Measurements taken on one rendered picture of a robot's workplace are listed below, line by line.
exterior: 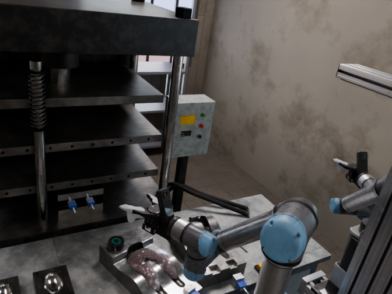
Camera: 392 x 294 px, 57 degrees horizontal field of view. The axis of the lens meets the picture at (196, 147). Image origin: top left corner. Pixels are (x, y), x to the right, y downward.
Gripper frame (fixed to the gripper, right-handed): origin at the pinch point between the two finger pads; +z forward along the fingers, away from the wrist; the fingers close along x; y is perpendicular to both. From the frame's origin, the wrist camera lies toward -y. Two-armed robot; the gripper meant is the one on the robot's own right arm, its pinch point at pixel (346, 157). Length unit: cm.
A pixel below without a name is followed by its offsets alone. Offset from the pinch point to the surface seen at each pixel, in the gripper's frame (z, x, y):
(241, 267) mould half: -23, -59, 52
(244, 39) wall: 290, 2, -14
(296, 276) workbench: -5, -20, 79
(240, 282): -31, -61, 54
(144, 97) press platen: 42, -109, -22
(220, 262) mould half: -23, -70, 48
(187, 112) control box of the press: 59, -82, -6
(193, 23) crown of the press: 38, -80, -65
